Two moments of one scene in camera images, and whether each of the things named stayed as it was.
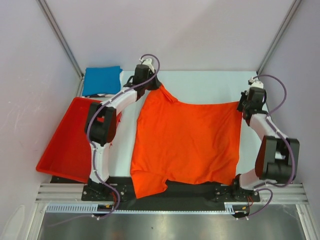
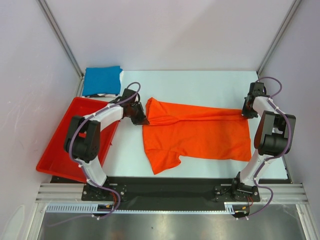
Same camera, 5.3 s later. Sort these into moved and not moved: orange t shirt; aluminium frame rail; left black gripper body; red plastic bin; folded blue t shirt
Moved: left black gripper body; orange t shirt
Not moved: aluminium frame rail; red plastic bin; folded blue t shirt
